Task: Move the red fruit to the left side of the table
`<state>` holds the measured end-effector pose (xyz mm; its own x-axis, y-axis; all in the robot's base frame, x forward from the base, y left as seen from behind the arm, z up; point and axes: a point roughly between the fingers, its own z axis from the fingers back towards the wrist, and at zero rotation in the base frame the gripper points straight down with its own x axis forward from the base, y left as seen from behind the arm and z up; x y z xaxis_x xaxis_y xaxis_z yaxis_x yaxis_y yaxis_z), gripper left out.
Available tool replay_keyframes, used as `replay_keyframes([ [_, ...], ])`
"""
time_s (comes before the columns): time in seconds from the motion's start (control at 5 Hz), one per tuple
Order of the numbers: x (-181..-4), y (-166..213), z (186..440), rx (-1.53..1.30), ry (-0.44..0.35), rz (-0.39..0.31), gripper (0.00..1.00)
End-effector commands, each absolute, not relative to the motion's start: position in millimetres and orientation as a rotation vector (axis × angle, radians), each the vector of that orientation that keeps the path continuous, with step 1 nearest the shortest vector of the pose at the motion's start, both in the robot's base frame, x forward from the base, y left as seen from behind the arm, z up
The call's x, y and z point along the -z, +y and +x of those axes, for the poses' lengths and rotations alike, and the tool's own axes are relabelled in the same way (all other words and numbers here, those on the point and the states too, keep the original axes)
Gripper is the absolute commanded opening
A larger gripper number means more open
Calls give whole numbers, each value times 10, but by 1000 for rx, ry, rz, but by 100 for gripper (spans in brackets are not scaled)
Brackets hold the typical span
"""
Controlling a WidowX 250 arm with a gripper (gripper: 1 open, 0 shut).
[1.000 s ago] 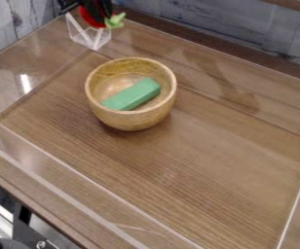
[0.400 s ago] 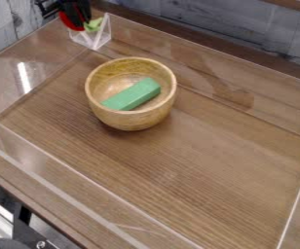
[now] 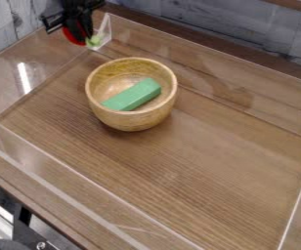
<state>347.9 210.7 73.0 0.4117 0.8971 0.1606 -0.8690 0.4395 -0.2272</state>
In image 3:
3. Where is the red plush strawberry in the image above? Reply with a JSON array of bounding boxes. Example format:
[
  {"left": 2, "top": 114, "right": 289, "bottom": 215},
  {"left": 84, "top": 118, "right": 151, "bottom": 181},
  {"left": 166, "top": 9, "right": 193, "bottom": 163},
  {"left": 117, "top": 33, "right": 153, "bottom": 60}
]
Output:
[{"left": 63, "top": 20, "right": 102, "bottom": 47}]

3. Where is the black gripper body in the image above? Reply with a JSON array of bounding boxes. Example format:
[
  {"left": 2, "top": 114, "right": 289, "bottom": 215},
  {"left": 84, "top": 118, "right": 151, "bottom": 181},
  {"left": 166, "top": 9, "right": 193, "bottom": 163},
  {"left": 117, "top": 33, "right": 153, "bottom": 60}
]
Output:
[{"left": 39, "top": 0, "right": 106, "bottom": 33}]

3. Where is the green rectangular block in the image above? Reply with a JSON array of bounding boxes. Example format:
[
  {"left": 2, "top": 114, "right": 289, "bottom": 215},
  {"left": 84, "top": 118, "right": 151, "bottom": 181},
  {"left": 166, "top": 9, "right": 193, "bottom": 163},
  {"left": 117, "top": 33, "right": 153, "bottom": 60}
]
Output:
[{"left": 101, "top": 78, "right": 162, "bottom": 111}]

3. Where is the black table leg bracket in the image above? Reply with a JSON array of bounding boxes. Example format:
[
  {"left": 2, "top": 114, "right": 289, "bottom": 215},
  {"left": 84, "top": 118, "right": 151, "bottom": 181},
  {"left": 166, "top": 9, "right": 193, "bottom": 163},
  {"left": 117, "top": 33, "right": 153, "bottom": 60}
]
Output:
[{"left": 12, "top": 203, "right": 74, "bottom": 250}]

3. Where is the clear acrylic corner bracket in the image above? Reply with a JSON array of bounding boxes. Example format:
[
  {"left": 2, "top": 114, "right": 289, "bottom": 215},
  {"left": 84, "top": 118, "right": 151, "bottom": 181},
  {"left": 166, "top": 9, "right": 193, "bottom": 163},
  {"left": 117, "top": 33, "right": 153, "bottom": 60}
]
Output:
[{"left": 86, "top": 14, "right": 111, "bottom": 51}]

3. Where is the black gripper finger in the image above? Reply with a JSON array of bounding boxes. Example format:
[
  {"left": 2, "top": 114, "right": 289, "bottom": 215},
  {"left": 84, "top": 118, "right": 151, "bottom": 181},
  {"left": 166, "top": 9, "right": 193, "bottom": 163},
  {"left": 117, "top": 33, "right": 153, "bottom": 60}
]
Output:
[
  {"left": 80, "top": 11, "right": 93, "bottom": 38},
  {"left": 64, "top": 16, "right": 86, "bottom": 42}
]

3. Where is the wooden bowl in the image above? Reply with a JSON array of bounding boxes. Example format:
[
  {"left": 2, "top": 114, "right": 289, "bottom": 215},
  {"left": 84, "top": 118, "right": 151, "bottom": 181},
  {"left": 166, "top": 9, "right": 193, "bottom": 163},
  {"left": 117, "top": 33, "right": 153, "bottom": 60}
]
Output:
[{"left": 86, "top": 57, "right": 178, "bottom": 132}]

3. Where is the clear acrylic tray wall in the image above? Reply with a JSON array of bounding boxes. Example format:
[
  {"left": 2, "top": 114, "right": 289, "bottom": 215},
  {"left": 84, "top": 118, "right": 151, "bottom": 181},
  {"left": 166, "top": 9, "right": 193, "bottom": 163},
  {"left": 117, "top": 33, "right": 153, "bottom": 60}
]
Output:
[{"left": 0, "top": 17, "right": 301, "bottom": 250}]

